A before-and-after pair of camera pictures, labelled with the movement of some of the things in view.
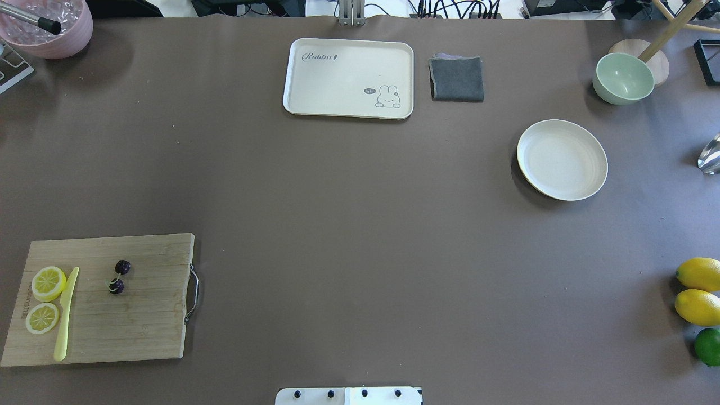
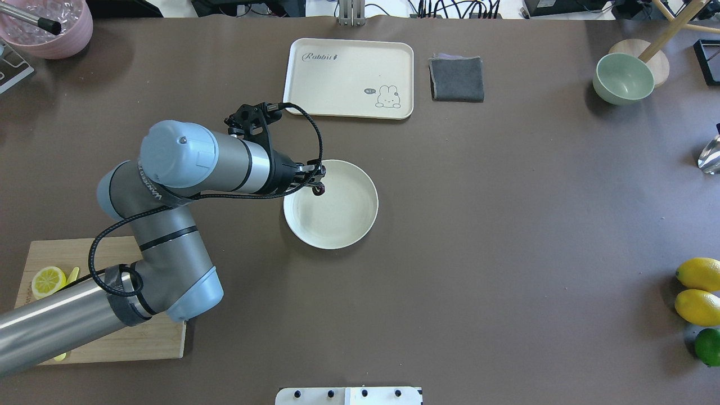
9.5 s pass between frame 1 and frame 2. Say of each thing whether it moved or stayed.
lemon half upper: stayed
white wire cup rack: stayed
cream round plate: moved
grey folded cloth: stayed
